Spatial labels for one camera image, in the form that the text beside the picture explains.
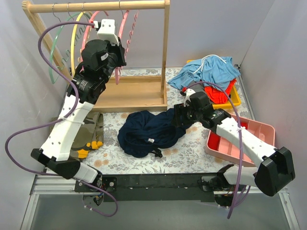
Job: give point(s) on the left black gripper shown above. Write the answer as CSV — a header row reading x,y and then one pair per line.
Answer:
x,y
121,55

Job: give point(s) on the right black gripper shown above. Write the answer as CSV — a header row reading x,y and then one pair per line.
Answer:
x,y
179,116

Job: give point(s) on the pink hanger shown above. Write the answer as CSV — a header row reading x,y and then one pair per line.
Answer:
x,y
87,31
120,33

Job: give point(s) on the navy blue shorts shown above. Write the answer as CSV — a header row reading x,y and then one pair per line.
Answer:
x,y
144,133

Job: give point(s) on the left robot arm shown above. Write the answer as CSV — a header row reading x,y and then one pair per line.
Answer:
x,y
81,97

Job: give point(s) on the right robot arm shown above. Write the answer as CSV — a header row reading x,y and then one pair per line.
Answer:
x,y
274,168

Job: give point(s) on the yellow hanger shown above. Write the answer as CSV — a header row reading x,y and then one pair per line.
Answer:
x,y
72,43

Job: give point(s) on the light blue shorts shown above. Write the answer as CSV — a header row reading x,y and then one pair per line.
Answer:
x,y
211,69

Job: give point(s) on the green hanger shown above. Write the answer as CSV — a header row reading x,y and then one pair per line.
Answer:
x,y
61,66

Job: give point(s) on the camouflage shorts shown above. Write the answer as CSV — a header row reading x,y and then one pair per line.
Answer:
x,y
76,140

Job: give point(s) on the grey garment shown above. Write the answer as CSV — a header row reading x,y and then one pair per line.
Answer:
x,y
197,87

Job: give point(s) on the red knitted garment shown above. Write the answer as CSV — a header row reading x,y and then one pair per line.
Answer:
x,y
218,97

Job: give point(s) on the red cloth in organizer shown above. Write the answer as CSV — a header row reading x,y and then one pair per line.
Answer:
x,y
244,125
213,141

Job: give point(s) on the yellow plastic tray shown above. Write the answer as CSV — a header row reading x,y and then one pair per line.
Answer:
x,y
227,105

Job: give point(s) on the pink divided organizer tray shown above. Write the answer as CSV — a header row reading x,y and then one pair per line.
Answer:
x,y
264,141

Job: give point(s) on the wooden clothes rack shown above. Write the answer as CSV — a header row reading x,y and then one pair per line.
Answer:
x,y
134,93

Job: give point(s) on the floral table mat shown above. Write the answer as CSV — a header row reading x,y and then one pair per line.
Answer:
x,y
187,156

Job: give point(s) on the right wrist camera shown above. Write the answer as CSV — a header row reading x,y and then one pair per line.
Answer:
x,y
188,92

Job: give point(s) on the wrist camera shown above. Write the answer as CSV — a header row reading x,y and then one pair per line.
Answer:
x,y
188,92
107,31

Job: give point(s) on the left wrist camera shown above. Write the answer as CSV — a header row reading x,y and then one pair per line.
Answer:
x,y
107,31

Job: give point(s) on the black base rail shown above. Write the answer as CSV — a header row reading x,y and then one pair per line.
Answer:
x,y
158,187

